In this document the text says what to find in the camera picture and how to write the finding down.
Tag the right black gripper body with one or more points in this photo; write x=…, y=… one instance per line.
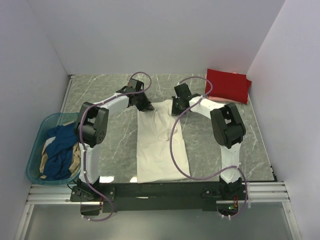
x=176, y=108

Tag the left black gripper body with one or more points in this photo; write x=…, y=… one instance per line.
x=142, y=103

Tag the white t-shirt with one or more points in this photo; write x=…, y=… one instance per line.
x=154, y=162

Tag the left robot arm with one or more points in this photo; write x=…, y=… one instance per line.
x=91, y=130

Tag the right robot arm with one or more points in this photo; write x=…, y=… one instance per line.
x=228, y=131

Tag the folded red t-shirt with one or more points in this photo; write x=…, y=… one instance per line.
x=227, y=85

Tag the beige t-shirt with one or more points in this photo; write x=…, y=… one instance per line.
x=76, y=160

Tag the blue t-shirt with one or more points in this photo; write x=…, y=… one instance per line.
x=60, y=152

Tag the teal plastic basket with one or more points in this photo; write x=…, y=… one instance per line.
x=35, y=158

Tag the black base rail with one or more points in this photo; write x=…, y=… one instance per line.
x=115, y=197

